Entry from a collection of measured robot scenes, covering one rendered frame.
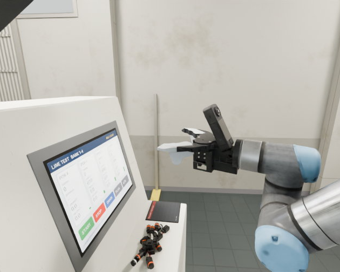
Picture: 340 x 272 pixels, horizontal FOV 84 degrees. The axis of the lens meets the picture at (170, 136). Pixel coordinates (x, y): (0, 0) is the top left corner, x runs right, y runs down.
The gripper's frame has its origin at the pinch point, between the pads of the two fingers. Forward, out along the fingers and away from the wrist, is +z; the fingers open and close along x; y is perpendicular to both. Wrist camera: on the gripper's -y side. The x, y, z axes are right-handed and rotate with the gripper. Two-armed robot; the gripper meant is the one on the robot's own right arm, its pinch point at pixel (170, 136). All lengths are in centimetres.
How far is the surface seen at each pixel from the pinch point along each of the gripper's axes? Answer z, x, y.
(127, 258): 15, -12, 46
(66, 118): 29.1, -11.9, -6.4
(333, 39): -76, 283, -33
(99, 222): 20.1, -15.8, 27.4
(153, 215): 21, 13, 49
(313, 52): -57, 272, -19
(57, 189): 20.5, -24.3, 8.4
